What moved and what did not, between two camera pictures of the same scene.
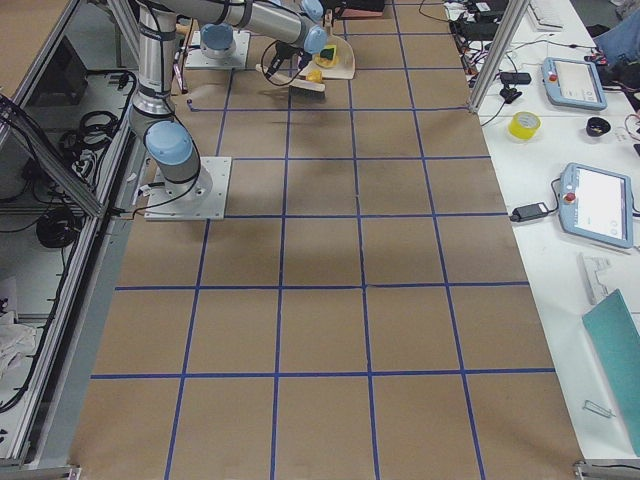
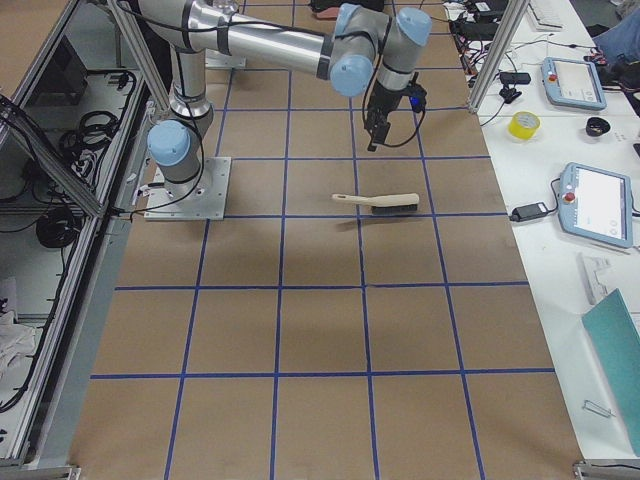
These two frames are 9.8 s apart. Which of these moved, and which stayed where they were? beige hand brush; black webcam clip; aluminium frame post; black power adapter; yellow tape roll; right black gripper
Moved: right black gripper; beige hand brush
Stayed: black webcam clip; black power adapter; yellow tape roll; aluminium frame post
